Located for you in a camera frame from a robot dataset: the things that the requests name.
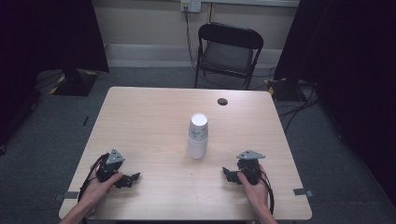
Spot right hand-held gripper black cable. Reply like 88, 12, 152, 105
261, 169, 276, 216

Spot black folding chair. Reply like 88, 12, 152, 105
193, 21, 265, 91

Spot dark curtain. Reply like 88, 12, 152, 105
0, 0, 110, 147
273, 0, 396, 209

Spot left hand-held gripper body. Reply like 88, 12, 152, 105
95, 147, 126, 184

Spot grey tape strip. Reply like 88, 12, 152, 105
53, 190, 80, 202
292, 188, 315, 198

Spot person's right hand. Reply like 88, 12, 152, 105
236, 163, 273, 217

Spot black braided wall cable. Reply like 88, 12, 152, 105
184, 5, 200, 73

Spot white paper cup grey print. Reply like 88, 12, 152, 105
187, 112, 209, 142

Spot person's left hand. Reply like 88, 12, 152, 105
78, 169, 124, 216

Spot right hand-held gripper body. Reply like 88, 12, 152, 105
235, 149, 266, 187

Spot hand-held gripper black cable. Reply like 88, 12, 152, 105
261, 169, 276, 216
77, 152, 110, 203

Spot left hand-held gripper black cable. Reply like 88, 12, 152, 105
77, 152, 110, 203

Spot white wall socket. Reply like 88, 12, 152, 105
179, 0, 203, 14

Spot plain white paper cup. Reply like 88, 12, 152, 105
186, 135, 209, 161

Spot black floor cables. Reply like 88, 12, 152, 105
275, 78, 321, 133

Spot black stand base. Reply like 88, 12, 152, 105
49, 68, 100, 97
267, 77, 304, 102

